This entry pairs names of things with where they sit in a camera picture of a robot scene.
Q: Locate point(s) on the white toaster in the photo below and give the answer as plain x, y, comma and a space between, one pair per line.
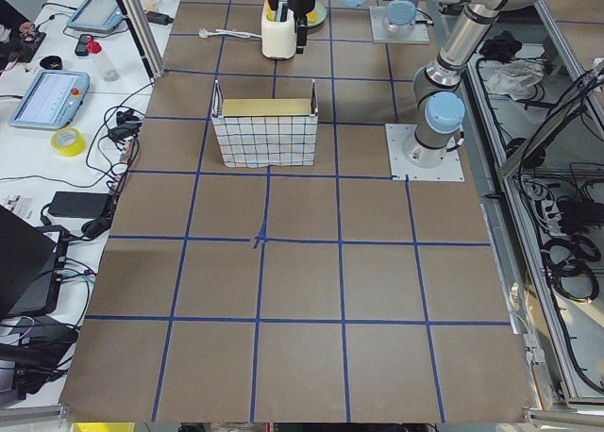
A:
278, 37

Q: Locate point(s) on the light green plate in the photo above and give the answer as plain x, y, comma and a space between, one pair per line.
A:
321, 12

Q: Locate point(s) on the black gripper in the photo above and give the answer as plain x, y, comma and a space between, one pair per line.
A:
302, 0

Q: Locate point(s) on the red-capped clear bottle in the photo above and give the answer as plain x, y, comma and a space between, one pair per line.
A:
102, 61

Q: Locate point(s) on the near teach pendant tablet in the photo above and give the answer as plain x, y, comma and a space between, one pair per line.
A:
52, 100

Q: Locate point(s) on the aluminium frame post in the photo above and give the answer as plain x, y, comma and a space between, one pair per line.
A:
136, 21

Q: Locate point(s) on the teach pendant tablet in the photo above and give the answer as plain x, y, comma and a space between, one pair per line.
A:
52, 100
97, 16

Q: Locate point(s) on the black cloth bundle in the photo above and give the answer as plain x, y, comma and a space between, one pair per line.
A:
502, 48

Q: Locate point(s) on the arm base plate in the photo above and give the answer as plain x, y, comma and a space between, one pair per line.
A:
385, 32
410, 161

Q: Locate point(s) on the grid-pattern wire basket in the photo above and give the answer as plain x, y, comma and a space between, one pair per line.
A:
257, 133

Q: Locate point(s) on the bread slice on plate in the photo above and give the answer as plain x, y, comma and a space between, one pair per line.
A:
312, 17

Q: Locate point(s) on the small black bowl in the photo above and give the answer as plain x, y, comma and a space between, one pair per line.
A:
51, 63

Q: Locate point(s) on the far teach pendant tablet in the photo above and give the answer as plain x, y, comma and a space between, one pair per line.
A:
97, 16

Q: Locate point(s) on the crumpled white cloth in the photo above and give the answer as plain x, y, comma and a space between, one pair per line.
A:
516, 79

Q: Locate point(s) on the black power adapter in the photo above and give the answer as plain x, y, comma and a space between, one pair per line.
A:
77, 204

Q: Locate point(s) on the black remote control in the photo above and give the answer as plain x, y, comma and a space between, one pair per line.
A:
81, 49

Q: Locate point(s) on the black small power brick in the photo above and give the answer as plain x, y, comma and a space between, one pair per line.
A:
158, 18

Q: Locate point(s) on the bread slice in toaster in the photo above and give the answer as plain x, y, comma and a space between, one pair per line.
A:
270, 15

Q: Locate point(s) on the black laptop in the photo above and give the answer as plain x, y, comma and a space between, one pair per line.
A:
31, 258

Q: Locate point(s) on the yellow tape roll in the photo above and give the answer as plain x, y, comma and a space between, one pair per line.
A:
68, 142

